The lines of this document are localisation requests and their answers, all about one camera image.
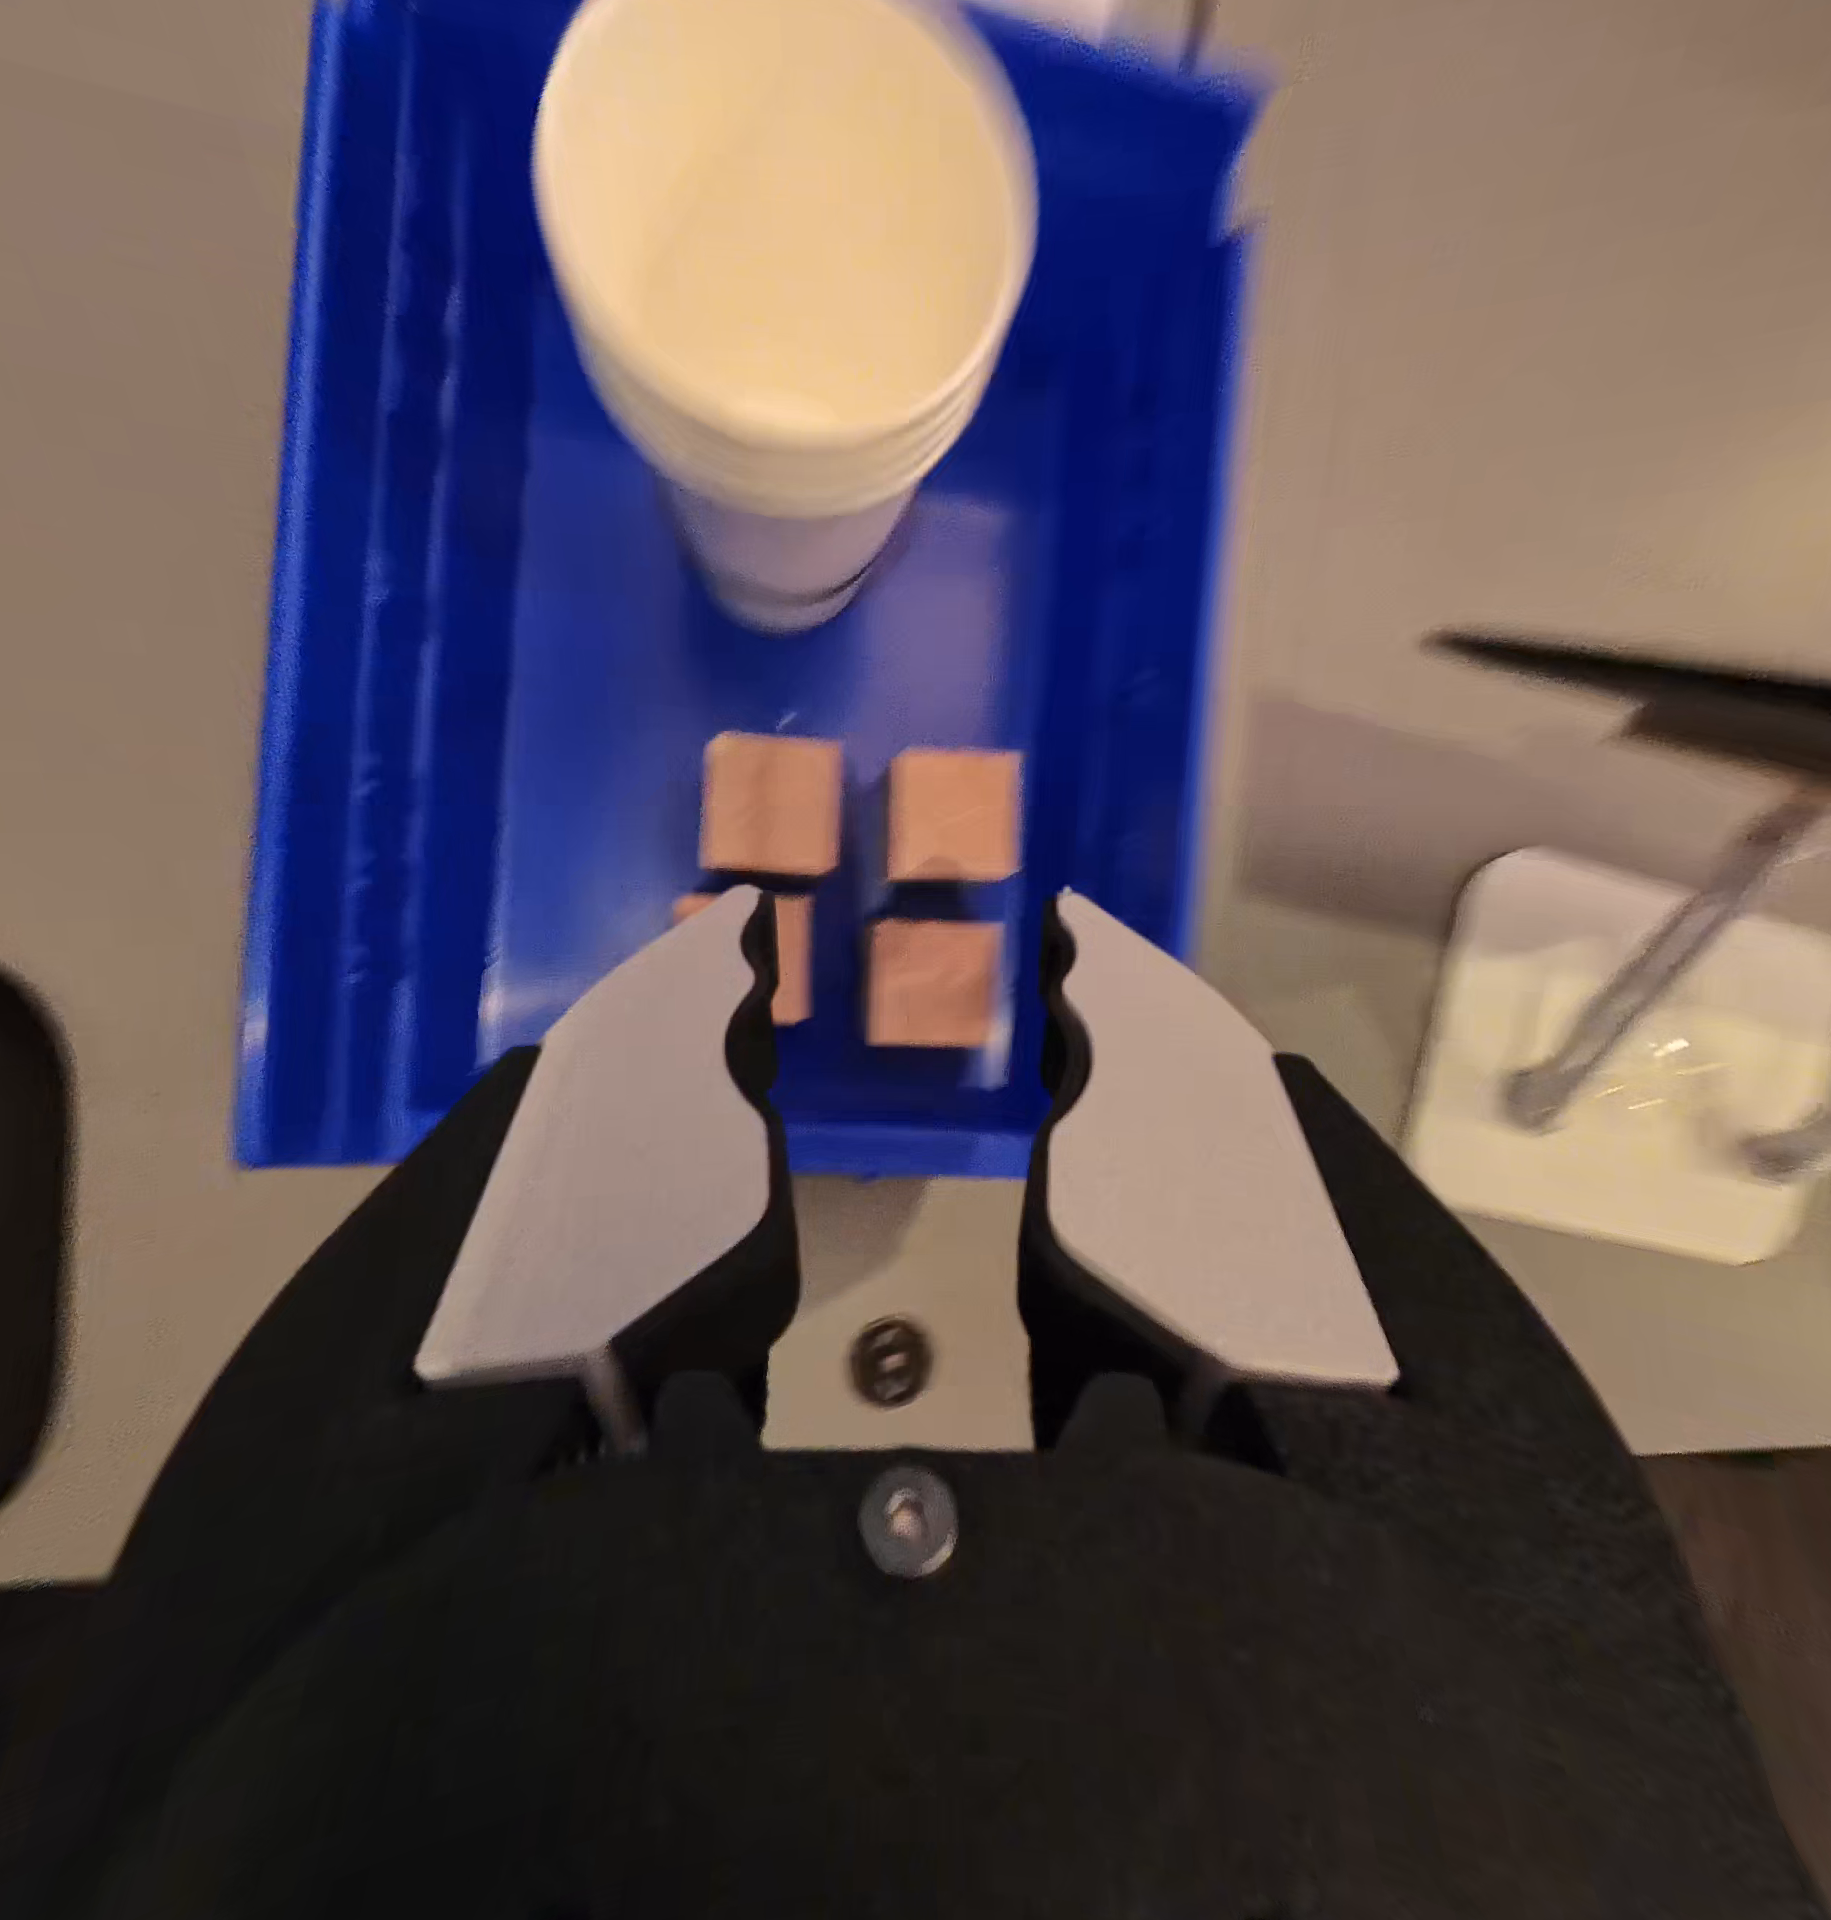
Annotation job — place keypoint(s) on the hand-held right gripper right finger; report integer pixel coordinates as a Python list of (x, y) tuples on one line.
[(1232, 1201)]

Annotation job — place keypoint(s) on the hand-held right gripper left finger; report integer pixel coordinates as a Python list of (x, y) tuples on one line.
[(617, 1185)]

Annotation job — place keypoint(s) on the wooden cube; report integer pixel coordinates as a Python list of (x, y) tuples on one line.
[(772, 803), (952, 815), (932, 983), (793, 960)]

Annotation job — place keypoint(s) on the blue plastic bin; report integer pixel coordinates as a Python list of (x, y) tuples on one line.
[(407, 750)]

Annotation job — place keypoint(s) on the metal table grommet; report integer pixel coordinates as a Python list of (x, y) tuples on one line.
[(887, 1361)]

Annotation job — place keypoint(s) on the black padded wrist rest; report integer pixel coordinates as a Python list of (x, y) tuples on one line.
[(8, 1246)]

